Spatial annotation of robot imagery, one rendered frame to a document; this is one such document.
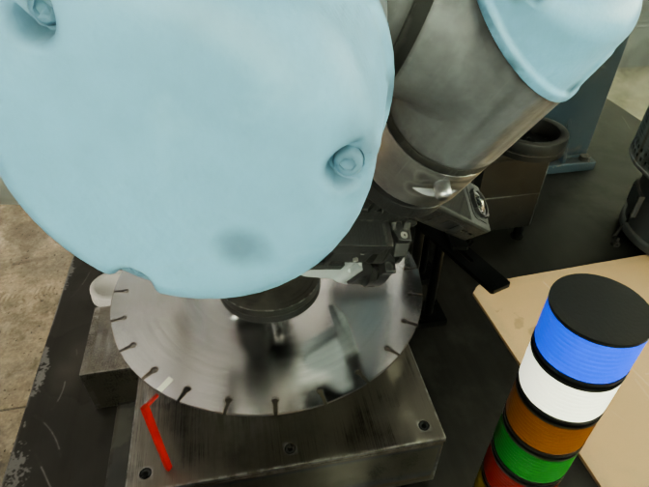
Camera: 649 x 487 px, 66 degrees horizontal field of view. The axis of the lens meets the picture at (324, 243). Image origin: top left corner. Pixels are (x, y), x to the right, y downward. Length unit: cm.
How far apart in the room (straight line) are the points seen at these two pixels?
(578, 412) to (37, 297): 200
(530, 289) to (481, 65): 68
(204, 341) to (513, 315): 50
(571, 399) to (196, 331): 35
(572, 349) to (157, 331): 38
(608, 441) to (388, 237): 45
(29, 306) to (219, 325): 164
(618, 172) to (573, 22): 108
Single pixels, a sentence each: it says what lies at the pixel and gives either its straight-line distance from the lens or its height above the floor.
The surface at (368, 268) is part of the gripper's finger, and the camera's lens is 42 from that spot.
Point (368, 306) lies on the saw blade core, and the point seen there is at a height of 95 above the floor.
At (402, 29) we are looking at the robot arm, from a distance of 23.
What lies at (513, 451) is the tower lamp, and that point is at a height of 105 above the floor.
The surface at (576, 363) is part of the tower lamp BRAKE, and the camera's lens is 26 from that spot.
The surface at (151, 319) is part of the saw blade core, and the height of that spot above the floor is 95.
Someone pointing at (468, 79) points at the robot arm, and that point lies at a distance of 24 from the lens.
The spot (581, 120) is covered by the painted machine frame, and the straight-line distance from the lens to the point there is 122.
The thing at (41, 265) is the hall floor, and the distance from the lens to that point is 229.
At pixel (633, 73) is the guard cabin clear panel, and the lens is 169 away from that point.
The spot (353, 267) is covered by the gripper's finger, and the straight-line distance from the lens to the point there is 45.
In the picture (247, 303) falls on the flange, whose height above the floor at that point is 96.
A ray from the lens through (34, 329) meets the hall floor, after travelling 203.
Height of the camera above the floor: 133
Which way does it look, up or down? 39 degrees down
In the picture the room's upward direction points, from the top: straight up
